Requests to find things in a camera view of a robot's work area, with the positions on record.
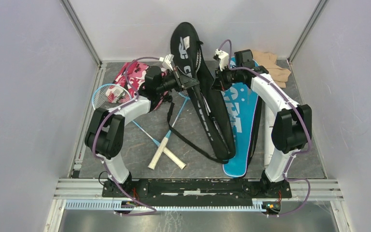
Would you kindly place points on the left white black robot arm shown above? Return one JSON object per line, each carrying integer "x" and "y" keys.
{"x": 117, "y": 106}

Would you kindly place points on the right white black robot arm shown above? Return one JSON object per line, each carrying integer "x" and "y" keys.
{"x": 292, "y": 127}

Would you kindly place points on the beige folded cloth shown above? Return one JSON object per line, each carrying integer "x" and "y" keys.
{"x": 268, "y": 60}

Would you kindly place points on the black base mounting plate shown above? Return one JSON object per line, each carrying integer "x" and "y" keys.
{"x": 204, "y": 192}

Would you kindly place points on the white shuttlecock tube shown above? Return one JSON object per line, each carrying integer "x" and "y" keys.
{"x": 268, "y": 144}

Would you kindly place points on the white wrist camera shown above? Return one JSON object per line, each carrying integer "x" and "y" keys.
{"x": 223, "y": 59}
{"x": 167, "y": 61}

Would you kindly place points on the black Crossway racket bag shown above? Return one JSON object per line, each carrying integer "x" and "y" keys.
{"x": 208, "y": 103}

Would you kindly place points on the blue Sport racket bag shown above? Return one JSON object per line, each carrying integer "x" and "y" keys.
{"x": 244, "y": 108}

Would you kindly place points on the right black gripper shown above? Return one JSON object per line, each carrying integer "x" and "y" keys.
{"x": 220, "y": 83}

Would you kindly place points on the white slotted cable duct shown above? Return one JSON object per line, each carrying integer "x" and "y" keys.
{"x": 122, "y": 205}

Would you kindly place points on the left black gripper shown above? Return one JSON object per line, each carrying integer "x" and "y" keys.
{"x": 187, "y": 81}

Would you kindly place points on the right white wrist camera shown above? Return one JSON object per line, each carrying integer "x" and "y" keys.
{"x": 223, "y": 59}

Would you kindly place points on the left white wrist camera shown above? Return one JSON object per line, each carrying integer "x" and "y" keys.
{"x": 167, "y": 61}

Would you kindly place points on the pink camouflage racket bag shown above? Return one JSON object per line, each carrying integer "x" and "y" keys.
{"x": 131, "y": 75}

